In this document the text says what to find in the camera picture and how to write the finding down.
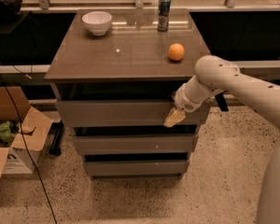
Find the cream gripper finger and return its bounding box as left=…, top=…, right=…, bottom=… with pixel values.
left=163, top=107, right=186, bottom=128

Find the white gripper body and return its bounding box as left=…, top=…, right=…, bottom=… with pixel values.
left=174, top=76, right=222, bottom=113

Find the grey top drawer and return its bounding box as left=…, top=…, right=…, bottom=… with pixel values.
left=54, top=97, right=211, bottom=129

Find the grey drawer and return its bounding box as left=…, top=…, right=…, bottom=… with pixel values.
left=54, top=97, right=211, bottom=129
left=84, top=160, right=189, bottom=177
left=73, top=134, right=198, bottom=155

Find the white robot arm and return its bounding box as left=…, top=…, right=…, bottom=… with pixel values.
left=164, top=55, right=280, bottom=224

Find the grey middle drawer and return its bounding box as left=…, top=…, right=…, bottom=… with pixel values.
left=73, top=134, right=198, bottom=155

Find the grey drawer cabinet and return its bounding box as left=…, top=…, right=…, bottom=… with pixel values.
left=45, top=9, right=210, bottom=179

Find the grey bottom drawer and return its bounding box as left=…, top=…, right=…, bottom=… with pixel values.
left=84, top=160, right=189, bottom=177

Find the open cardboard box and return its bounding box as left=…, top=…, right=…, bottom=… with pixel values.
left=0, top=87, right=52, bottom=177

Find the black table leg right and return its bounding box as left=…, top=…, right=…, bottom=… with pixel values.
left=215, top=93, right=229, bottom=112

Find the black table leg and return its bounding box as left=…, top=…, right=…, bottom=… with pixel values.
left=215, top=93, right=229, bottom=112
left=49, top=120, right=64, bottom=157

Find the orange fruit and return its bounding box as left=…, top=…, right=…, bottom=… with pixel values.
left=168, top=43, right=185, bottom=62

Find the dark drink can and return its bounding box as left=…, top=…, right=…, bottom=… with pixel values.
left=158, top=0, right=171, bottom=31

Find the white ceramic bowl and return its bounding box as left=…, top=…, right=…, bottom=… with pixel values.
left=82, top=11, right=113, bottom=35

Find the black table leg left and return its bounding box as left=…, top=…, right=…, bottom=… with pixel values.
left=49, top=120, right=64, bottom=157

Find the green bag in box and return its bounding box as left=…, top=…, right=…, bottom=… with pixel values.
left=0, top=121, right=15, bottom=147

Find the black floor cable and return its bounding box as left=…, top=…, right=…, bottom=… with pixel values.
left=0, top=63, right=58, bottom=224

